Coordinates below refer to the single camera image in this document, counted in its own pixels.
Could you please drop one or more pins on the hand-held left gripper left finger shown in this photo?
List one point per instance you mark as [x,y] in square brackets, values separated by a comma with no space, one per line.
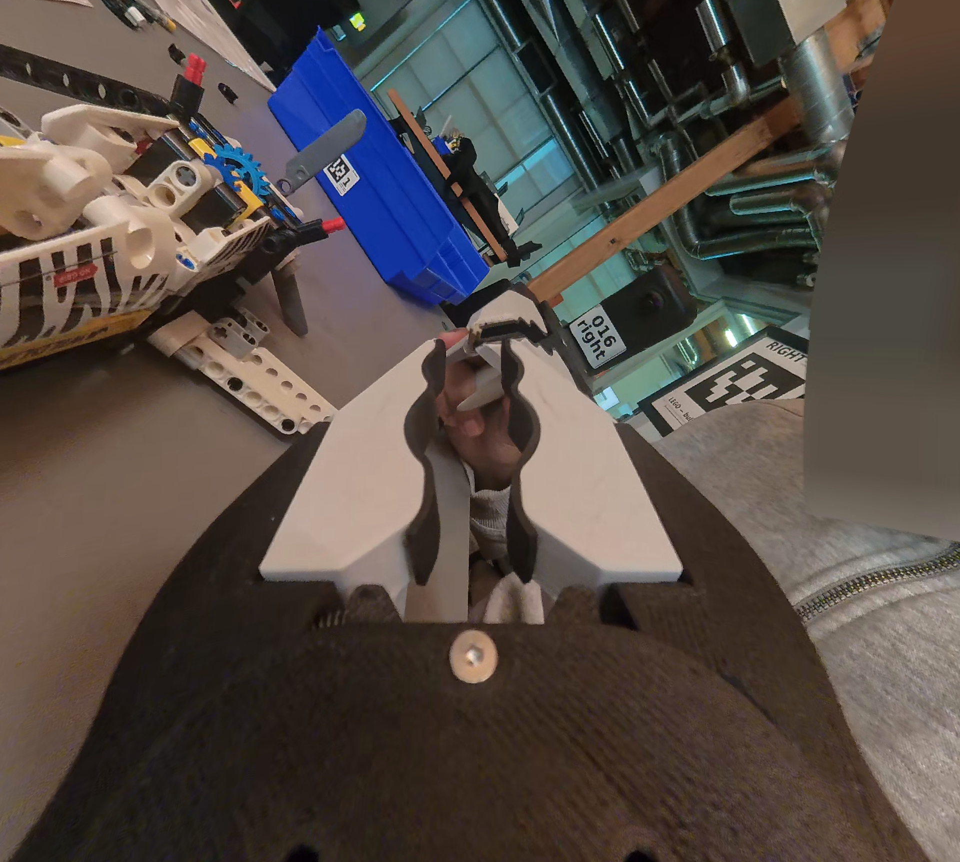
[337,502]

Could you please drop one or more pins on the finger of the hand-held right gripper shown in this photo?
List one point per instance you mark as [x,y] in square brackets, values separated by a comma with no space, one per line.
[510,311]
[484,390]

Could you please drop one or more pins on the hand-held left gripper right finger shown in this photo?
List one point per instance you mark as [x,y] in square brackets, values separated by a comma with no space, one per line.
[600,502]

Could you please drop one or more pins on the zebra striped lego plane model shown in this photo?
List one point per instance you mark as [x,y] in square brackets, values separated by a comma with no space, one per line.
[112,225]

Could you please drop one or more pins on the person's right forearm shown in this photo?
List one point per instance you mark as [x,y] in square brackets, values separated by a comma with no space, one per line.
[491,517]

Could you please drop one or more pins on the person's right hand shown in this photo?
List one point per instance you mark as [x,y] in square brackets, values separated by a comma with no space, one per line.
[487,442]

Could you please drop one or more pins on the printed marker sheet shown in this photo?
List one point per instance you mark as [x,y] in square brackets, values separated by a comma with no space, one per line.
[720,382]

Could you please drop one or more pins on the wooden ceiling beam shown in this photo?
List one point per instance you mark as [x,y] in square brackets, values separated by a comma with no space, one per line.
[675,195]

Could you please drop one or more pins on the blue plastic bin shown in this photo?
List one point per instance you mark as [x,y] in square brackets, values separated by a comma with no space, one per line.
[390,217]

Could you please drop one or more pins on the wooden table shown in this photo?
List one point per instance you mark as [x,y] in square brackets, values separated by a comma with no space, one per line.
[421,136]

